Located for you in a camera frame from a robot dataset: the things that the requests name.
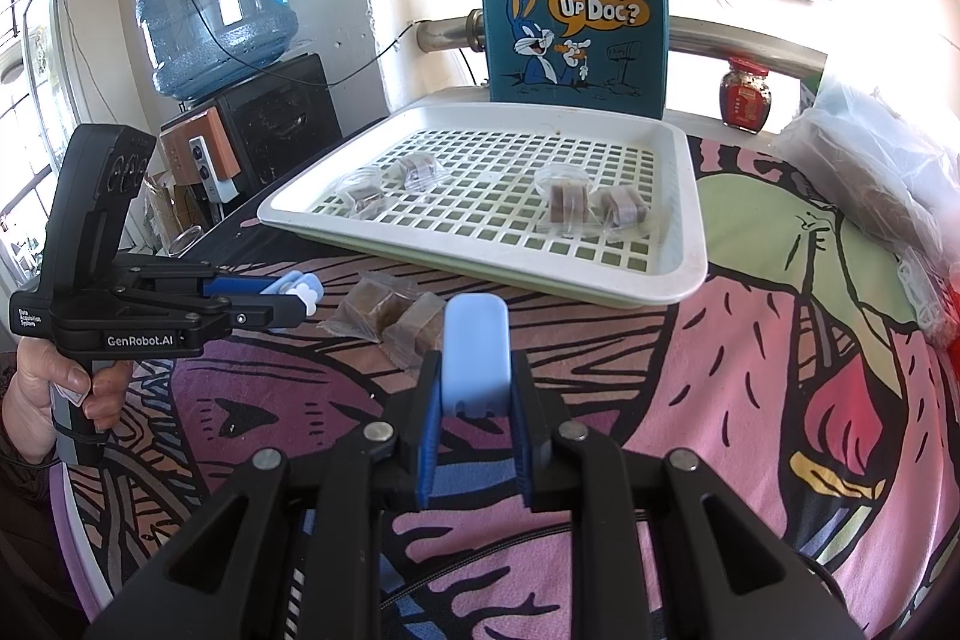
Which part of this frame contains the window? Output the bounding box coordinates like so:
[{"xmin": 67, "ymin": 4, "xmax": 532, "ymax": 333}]
[{"xmin": 0, "ymin": 0, "xmax": 76, "ymax": 296}]

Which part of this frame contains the person's left forearm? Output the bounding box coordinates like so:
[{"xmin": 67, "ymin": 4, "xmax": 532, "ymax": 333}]
[{"xmin": 0, "ymin": 370, "xmax": 83, "ymax": 626}]

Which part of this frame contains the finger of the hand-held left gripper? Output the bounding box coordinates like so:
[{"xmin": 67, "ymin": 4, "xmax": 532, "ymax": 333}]
[
  {"xmin": 115, "ymin": 293, "xmax": 310, "ymax": 331},
  {"xmin": 111, "ymin": 260, "xmax": 284, "ymax": 301}
]

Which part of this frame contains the red sauce jar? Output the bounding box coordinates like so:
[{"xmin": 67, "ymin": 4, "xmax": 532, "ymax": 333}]
[{"xmin": 718, "ymin": 56, "xmax": 773, "ymax": 135}]

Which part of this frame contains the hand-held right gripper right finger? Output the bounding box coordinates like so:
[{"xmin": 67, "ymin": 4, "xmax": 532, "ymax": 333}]
[{"xmin": 510, "ymin": 351, "xmax": 871, "ymax": 640}]

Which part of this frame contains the metal pipe rail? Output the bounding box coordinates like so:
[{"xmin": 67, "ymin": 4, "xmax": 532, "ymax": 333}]
[{"xmin": 416, "ymin": 8, "xmax": 830, "ymax": 82}]

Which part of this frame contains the white plastic packaging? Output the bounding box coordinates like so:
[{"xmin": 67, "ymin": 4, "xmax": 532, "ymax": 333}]
[{"xmin": 896, "ymin": 250, "xmax": 950, "ymax": 341}]

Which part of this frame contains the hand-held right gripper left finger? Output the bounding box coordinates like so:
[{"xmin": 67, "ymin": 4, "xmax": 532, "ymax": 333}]
[{"xmin": 82, "ymin": 351, "xmax": 447, "ymax": 640}]

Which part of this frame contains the cardboard box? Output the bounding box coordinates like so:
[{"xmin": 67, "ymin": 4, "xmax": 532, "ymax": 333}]
[{"xmin": 142, "ymin": 171, "xmax": 203, "ymax": 253}]

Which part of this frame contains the clear plastic bag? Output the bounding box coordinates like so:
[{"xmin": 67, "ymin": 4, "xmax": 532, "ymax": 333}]
[{"xmin": 776, "ymin": 77, "xmax": 960, "ymax": 270}]

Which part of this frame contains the white perforated plastic tray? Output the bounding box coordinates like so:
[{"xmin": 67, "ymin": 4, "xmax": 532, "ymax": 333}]
[{"xmin": 257, "ymin": 92, "xmax": 710, "ymax": 311}]

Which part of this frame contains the black water dispenser cabinet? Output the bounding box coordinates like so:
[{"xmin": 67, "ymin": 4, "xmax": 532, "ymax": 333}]
[{"xmin": 161, "ymin": 53, "xmax": 344, "ymax": 214}]

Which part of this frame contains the wooden switch box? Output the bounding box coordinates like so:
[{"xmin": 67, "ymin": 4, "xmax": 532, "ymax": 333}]
[{"xmin": 160, "ymin": 107, "xmax": 241, "ymax": 202}]

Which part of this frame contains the person's left hand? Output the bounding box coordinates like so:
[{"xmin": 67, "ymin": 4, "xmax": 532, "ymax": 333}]
[{"xmin": 11, "ymin": 340, "xmax": 134, "ymax": 442}]

